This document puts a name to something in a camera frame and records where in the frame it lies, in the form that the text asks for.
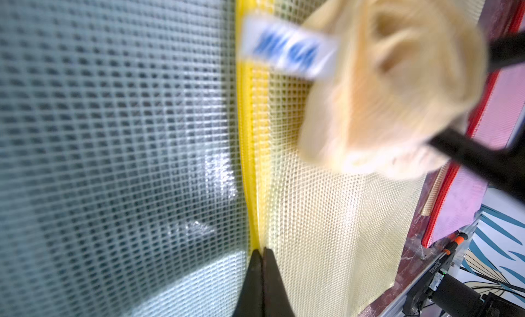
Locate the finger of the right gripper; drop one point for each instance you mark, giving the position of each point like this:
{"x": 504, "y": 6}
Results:
{"x": 503, "y": 168}
{"x": 506, "y": 51}

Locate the cream wiping cloth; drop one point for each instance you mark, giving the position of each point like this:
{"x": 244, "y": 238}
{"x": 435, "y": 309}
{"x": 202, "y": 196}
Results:
{"x": 387, "y": 76}

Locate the pink red-zip mesh bag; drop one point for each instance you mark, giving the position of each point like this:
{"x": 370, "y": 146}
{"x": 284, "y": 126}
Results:
{"x": 493, "y": 124}

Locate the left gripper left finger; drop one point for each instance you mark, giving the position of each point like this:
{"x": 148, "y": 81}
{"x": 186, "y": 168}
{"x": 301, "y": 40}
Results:
{"x": 251, "y": 298}

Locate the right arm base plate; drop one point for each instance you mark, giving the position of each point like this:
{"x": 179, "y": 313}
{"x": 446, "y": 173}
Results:
{"x": 421, "y": 290}

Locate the green-zip clear mesh bag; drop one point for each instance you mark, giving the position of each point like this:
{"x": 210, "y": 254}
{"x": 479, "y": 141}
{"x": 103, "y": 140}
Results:
{"x": 121, "y": 189}

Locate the yellow mesh document bag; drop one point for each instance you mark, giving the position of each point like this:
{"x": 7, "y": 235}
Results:
{"x": 434, "y": 191}

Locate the yellow-green mesh document bag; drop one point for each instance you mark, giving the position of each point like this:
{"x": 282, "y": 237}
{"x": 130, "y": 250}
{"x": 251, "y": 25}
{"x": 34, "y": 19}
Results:
{"x": 337, "y": 237}

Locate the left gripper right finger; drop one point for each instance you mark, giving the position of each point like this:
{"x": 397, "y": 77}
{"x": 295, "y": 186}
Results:
{"x": 275, "y": 299}

